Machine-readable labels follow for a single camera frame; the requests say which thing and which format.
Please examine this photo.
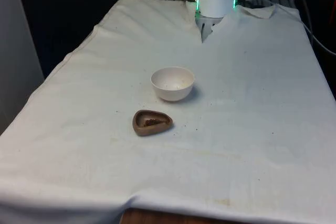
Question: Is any brown cup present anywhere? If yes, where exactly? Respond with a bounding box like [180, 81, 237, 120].
[132, 109, 174, 137]

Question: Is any white bowl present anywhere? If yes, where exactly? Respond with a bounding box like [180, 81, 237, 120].
[150, 67, 195, 102]

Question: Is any pale locker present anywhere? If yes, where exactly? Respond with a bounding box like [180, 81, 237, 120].
[0, 0, 45, 136]

